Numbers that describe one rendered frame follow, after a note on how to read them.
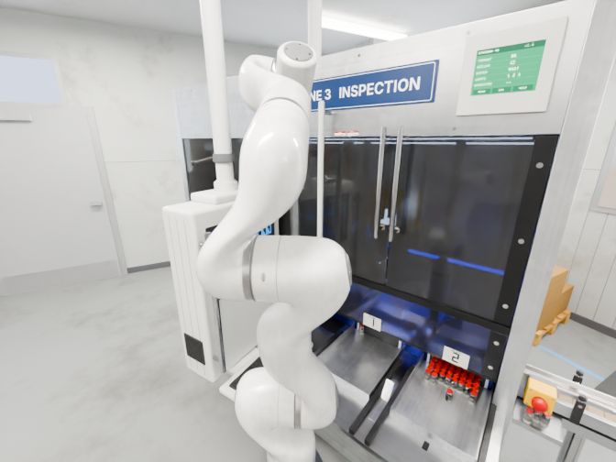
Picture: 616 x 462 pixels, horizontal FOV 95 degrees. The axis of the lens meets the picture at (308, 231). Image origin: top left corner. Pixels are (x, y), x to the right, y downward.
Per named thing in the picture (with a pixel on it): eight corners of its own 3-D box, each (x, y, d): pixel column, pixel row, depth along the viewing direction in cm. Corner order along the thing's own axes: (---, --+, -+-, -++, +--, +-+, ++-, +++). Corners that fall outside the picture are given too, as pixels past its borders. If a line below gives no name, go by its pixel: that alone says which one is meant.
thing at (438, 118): (282, 222, 292) (279, 104, 259) (532, 282, 167) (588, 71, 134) (192, 249, 218) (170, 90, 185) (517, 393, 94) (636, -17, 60)
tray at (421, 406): (422, 359, 122) (423, 353, 121) (492, 391, 107) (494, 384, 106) (389, 415, 97) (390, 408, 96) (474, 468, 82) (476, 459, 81)
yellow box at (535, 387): (524, 390, 98) (529, 372, 96) (551, 401, 94) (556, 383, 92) (522, 404, 93) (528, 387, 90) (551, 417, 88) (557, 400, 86)
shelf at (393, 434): (345, 327, 147) (346, 324, 146) (507, 402, 104) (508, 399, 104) (280, 386, 111) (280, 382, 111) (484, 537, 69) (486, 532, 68)
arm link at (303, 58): (268, 111, 67) (306, 119, 68) (270, 58, 56) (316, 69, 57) (273, 87, 71) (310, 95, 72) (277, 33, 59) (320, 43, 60)
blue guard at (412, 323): (196, 249, 215) (193, 226, 209) (497, 379, 98) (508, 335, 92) (195, 249, 215) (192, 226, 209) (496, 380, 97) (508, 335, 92)
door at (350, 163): (301, 257, 146) (300, 137, 128) (385, 284, 118) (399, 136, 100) (300, 257, 146) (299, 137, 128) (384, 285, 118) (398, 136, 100)
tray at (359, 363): (354, 328, 143) (354, 322, 142) (404, 351, 127) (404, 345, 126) (312, 368, 118) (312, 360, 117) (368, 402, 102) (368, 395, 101)
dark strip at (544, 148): (481, 371, 101) (535, 136, 77) (496, 378, 98) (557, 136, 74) (480, 373, 100) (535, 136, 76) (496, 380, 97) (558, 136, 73)
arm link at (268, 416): (314, 481, 64) (315, 400, 57) (234, 478, 65) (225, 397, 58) (315, 430, 76) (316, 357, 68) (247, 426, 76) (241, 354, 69)
